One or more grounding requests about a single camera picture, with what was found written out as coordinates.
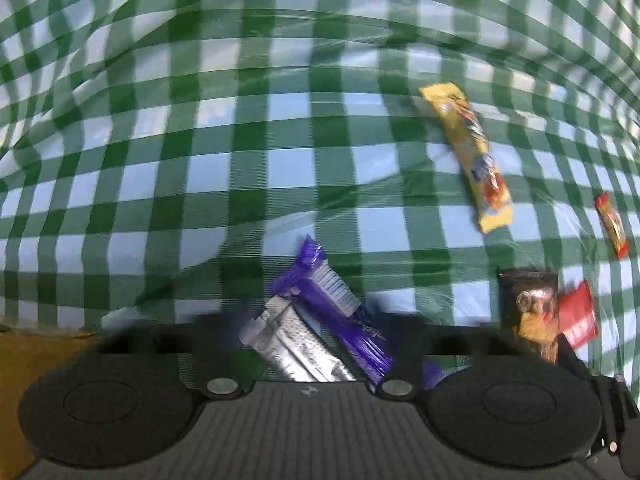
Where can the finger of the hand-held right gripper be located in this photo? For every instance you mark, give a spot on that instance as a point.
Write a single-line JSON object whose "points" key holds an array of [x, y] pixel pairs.
{"points": [[575, 357]]}

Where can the small red snack packet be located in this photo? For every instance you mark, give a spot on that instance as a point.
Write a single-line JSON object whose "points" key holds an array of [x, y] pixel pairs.
{"points": [[577, 320]]}

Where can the green checked sofa cover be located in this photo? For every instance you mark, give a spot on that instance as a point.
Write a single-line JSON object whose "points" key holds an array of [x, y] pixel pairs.
{"points": [[250, 135]]}

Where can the purple snack bar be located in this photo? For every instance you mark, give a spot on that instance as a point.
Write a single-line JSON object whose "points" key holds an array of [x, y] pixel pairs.
{"points": [[360, 335]]}

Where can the dark brown snack packet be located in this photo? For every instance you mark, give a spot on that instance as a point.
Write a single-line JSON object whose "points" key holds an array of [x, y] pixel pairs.
{"points": [[530, 310]]}

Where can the yellow snack bar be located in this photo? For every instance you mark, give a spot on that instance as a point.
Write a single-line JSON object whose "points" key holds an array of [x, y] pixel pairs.
{"points": [[475, 160]]}

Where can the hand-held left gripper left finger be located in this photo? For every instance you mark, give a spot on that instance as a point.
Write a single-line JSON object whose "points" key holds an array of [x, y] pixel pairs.
{"points": [[220, 340]]}

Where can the silver snack bar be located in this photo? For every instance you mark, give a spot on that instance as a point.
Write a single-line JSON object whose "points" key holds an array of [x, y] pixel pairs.
{"points": [[290, 345]]}

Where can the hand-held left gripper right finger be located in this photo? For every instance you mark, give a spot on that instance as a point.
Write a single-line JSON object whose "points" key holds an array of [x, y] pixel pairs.
{"points": [[410, 340]]}

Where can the small red snack bar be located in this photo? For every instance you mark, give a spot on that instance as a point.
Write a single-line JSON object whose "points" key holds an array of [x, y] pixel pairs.
{"points": [[611, 225]]}

